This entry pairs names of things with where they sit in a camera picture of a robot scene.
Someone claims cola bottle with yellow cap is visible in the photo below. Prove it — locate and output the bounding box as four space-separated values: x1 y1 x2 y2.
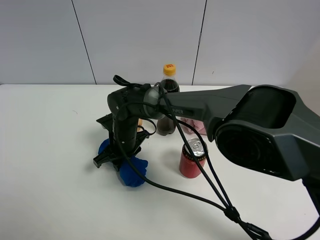
156 63 180 136

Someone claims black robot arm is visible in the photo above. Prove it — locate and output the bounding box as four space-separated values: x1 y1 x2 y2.
93 83 320 209

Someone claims black cable bundle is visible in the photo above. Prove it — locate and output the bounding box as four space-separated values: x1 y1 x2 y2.
112 74 278 240

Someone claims pink plush towel bundle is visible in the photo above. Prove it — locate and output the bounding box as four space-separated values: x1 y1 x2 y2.
180 117 207 136

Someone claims red soda can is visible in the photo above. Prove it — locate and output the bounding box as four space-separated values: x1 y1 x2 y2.
179 138 207 179

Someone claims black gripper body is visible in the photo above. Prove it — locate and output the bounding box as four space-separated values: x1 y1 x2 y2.
96 113 149 157

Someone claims blue towel bundle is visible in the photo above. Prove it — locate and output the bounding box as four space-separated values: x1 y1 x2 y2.
97 139 149 188

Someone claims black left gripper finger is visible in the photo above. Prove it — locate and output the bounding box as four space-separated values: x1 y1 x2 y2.
93 149 124 172

